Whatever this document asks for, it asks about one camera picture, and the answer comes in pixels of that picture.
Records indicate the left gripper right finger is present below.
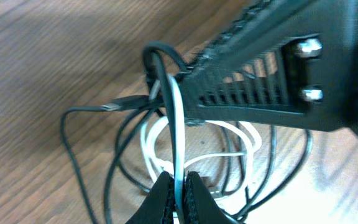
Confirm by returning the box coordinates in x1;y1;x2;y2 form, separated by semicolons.
183;172;237;224

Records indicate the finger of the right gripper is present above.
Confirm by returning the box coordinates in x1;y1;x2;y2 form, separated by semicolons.
180;0;358;131

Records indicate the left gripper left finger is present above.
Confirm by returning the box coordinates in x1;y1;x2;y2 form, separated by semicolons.
126;171;175;224

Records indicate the black cable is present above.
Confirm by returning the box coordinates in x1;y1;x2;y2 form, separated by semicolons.
60;40;314;224

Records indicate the white cable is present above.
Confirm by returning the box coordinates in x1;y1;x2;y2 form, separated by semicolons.
139;73;263;224

